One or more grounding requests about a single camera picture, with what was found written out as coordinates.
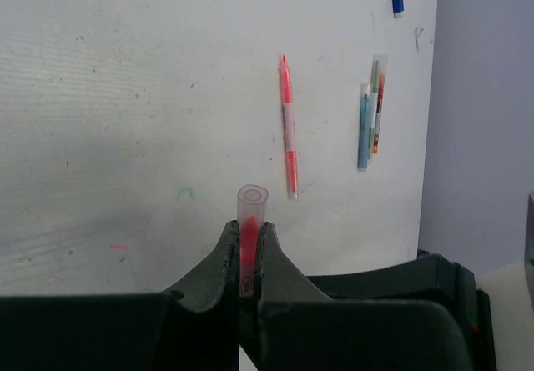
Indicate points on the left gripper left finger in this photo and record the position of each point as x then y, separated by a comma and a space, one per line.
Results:
200, 330

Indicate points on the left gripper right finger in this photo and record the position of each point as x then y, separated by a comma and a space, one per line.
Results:
288, 311

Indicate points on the pink highlighter pen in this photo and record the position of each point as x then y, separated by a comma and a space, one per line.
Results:
289, 128
251, 206

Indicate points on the teal pen right side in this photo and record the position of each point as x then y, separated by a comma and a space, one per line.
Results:
364, 131

